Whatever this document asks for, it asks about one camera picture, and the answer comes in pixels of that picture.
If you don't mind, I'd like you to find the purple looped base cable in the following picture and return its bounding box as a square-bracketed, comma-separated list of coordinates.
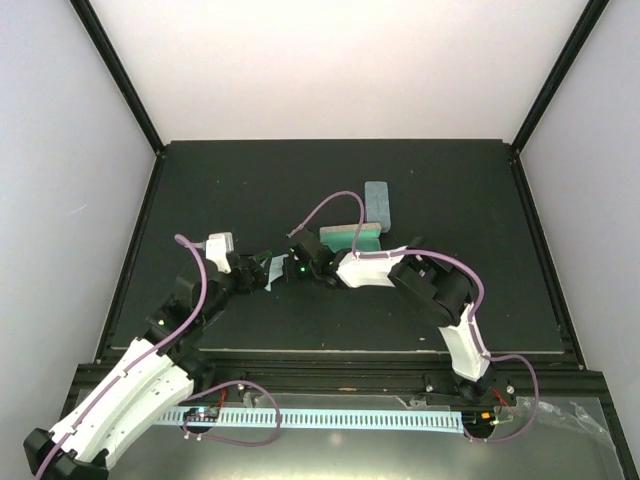
[181, 379, 286, 445]

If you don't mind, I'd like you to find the grey fuzzy glasses case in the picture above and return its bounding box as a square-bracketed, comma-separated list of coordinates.
[319, 223, 382, 253]

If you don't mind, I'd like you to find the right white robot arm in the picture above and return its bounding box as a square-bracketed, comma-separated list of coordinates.
[285, 231, 491, 404]

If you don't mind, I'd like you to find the right black frame post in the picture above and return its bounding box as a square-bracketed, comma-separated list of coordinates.
[511, 0, 609, 154]

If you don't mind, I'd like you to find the black frame post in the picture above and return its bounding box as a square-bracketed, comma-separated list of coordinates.
[511, 0, 609, 154]
[70, 0, 165, 154]

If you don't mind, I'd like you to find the right small circuit board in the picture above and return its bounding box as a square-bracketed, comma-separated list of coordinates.
[462, 411, 501, 429]

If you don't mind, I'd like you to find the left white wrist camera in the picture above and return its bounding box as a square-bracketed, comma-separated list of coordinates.
[205, 232, 234, 274]

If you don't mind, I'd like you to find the left black frame post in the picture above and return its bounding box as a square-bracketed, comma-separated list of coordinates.
[70, 0, 165, 154]

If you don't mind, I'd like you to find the white slotted cable duct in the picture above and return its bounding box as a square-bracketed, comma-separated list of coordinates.
[156, 407, 464, 434]

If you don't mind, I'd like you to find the left green circuit board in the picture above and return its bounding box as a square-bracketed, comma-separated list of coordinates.
[183, 406, 220, 423]

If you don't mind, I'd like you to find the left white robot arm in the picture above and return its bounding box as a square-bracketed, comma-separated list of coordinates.
[23, 252, 271, 479]

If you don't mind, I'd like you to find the blue fuzzy glasses case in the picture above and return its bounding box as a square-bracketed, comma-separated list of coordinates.
[364, 181, 391, 233]

